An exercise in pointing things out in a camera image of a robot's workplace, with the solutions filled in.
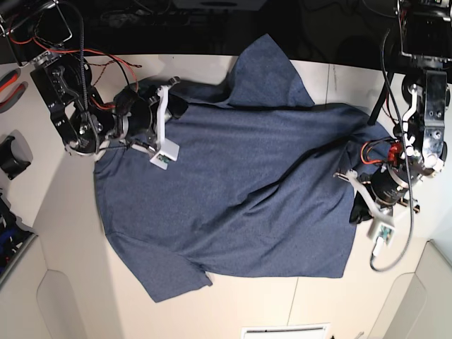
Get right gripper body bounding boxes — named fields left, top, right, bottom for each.
left=112, top=83, right=190, bottom=142

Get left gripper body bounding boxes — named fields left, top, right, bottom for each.
left=348, top=167, right=413, bottom=225

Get blue t-shirt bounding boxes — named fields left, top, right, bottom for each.
left=94, top=35, right=388, bottom=302

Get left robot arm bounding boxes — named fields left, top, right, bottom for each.
left=358, top=1, right=451, bottom=213

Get black cylindrical holder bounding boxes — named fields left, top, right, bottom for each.
left=1, top=136, right=31, bottom=180

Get bin of blue parts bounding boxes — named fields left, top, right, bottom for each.
left=1, top=194, right=37, bottom=282

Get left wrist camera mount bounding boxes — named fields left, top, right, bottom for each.
left=333, top=171, right=406, bottom=249

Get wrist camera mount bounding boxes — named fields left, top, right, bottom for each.
left=105, top=76, right=182, bottom=171
left=333, top=171, right=406, bottom=249

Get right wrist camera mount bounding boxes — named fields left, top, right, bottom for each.
left=105, top=76, right=182, bottom=171

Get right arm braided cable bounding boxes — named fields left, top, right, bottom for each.
left=56, top=0, right=107, bottom=153

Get orange handled pliers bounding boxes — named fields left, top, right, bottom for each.
left=1, top=69, right=28, bottom=113

